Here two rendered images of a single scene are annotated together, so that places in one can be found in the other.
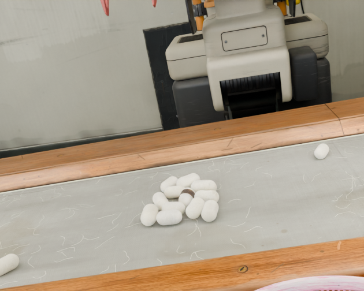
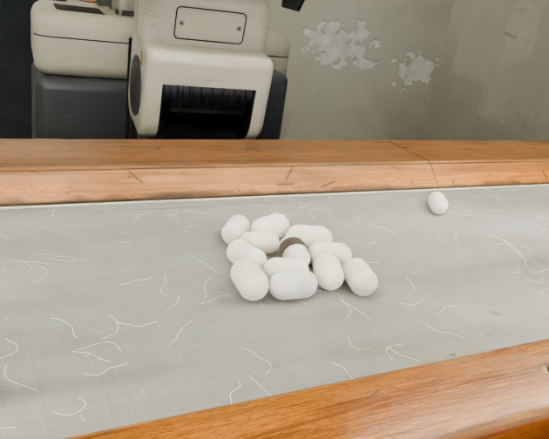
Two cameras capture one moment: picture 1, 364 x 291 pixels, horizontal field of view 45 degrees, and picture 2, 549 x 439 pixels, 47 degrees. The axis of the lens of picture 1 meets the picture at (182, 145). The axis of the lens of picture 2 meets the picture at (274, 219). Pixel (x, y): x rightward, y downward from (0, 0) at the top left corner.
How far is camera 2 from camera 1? 0.35 m
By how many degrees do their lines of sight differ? 32
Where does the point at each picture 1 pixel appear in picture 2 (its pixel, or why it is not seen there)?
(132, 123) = not seen: outside the picture
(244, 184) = (359, 240)
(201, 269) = (484, 374)
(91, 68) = not seen: outside the picture
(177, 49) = (59, 18)
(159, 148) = (168, 165)
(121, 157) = (93, 172)
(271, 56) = (250, 64)
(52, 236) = (30, 319)
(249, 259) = (540, 354)
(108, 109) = not seen: outside the picture
